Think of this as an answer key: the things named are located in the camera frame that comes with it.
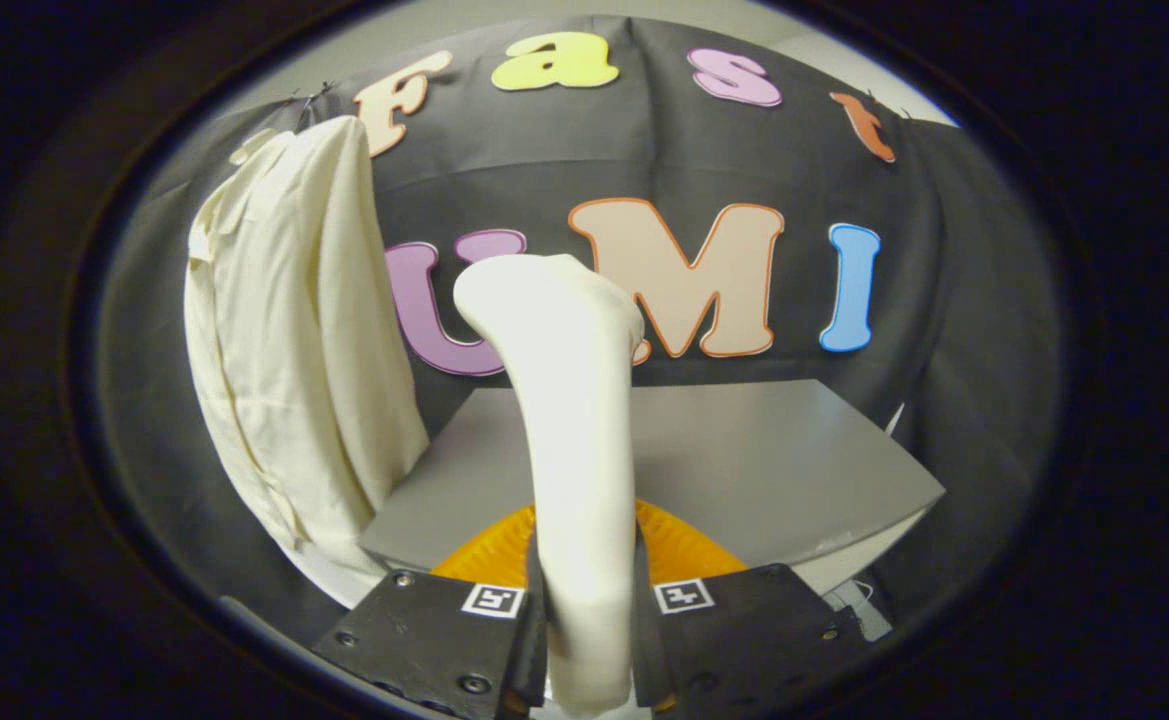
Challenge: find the grey top white cabinet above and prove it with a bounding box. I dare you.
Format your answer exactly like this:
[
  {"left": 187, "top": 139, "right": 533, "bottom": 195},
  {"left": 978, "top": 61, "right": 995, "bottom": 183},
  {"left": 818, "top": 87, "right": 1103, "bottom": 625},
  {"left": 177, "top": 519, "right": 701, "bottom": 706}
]
[{"left": 357, "top": 378, "right": 948, "bottom": 641}]

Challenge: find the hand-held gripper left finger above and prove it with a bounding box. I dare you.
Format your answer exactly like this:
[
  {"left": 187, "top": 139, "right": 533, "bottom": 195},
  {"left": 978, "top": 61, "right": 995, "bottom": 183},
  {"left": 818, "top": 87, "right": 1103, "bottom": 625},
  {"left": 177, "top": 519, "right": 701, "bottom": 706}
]
[{"left": 312, "top": 503, "right": 550, "bottom": 720}]

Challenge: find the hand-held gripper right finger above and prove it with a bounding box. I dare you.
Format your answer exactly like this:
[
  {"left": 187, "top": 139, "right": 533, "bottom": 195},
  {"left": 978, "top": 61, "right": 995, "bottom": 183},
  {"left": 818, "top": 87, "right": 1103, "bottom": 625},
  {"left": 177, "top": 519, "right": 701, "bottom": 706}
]
[{"left": 629, "top": 500, "right": 870, "bottom": 716}]

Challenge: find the cream button shirt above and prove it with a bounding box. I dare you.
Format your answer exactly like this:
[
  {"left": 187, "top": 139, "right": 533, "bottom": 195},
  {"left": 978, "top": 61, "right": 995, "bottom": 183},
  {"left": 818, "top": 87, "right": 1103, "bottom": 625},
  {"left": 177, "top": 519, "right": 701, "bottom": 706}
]
[{"left": 184, "top": 115, "right": 432, "bottom": 576}]

